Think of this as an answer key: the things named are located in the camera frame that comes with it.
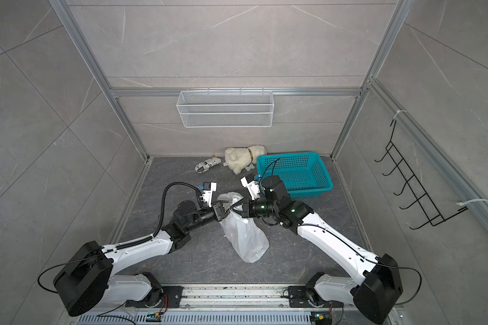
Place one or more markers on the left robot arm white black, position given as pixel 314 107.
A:
pixel 93 276

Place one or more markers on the white wire mesh basket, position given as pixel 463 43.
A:
pixel 224 109

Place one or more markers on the white plush bear toy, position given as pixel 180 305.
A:
pixel 238 159

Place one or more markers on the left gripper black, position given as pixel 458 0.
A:
pixel 219 214

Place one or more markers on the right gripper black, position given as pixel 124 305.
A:
pixel 248 208

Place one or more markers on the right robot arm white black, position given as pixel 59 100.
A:
pixel 373 284

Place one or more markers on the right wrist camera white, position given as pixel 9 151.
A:
pixel 250 182

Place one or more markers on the black wire hook rack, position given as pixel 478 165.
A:
pixel 413 185

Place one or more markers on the small white toy car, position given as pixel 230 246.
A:
pixel 207 164

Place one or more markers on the teal plastic basket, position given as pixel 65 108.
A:
pixel 304 174

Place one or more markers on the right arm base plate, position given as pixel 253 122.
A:
pixel 300 297

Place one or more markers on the white printed plastic bag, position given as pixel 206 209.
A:
pixel 248 240

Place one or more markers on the aluminium mounting rail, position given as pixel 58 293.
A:
pixel 224 296

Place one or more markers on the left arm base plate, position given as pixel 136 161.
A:
pixel 170 296

